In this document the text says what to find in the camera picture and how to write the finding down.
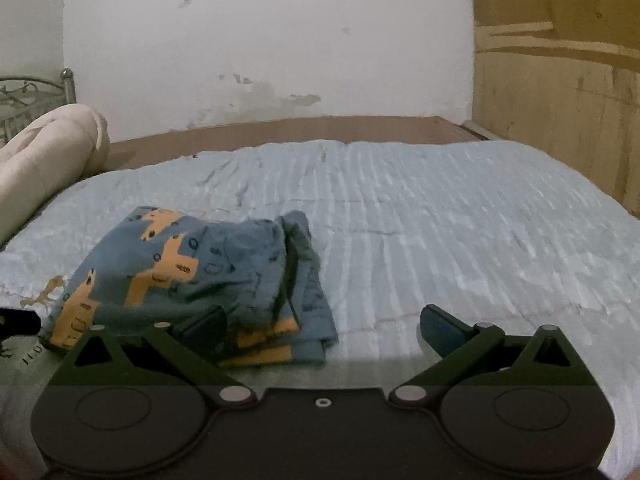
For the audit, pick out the light blue quilted bedspread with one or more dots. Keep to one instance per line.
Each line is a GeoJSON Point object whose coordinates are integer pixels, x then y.
{"type": "Point", "coordinates": [450, 235]}

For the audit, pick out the metal bed headboard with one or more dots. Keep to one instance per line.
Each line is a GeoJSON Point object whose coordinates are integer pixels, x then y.
{"type": "Point", "coordinates": [68, 85]}

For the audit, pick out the brown wooden headboard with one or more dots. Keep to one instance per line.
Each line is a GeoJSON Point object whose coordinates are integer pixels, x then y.
{"type": "Point", "coordinates": [300, 130]}

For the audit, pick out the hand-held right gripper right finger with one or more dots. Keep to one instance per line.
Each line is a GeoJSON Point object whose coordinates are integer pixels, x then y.
{"type": "Point", "coordinates": [437, 327]}

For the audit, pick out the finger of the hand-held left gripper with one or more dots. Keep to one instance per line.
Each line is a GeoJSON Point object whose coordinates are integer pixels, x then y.
{"type": "Point", "coordinates": [20, 322]}

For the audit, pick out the blue pants with orange print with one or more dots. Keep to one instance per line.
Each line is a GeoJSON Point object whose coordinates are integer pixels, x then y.
{"type": "Point", "coordinates": [200, 260]}

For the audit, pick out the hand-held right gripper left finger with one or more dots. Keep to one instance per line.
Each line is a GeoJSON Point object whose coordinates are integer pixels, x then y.
{"type": "Point", "coordinates": [205, 327]}

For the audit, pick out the cream rolled blanket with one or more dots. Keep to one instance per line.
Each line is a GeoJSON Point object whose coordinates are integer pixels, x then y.
{"type": "Point", "coordinates": [45, 160]}

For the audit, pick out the light wooden wardrobe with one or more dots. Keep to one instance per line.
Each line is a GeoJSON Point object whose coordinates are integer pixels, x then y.
{"type": "Point", "coordinates": [550, 85]}

